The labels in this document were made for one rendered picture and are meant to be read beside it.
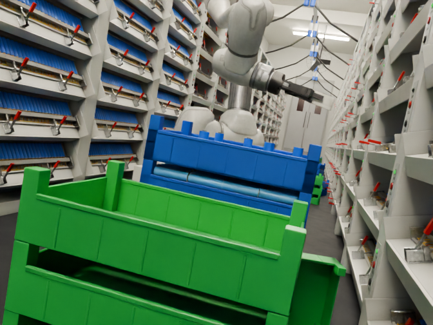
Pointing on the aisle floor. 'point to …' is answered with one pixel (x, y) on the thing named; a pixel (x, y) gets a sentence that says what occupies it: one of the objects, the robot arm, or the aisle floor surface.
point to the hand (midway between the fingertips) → (328, 102)
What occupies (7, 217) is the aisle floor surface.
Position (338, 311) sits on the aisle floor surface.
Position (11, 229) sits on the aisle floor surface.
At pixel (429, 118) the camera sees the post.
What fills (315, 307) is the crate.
